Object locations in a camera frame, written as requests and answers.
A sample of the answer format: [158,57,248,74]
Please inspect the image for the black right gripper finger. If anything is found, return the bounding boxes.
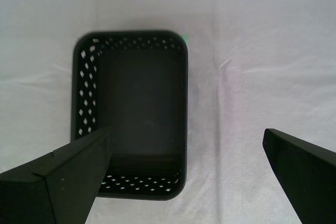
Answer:
[0,126,114,224]
[262,128,336,224]

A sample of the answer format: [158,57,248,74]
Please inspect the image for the black perforated plastic basket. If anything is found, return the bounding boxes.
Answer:
[70,29,189,200]

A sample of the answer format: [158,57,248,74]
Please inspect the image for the white plastic table cover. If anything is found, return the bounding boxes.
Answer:
[0,0,336,224]

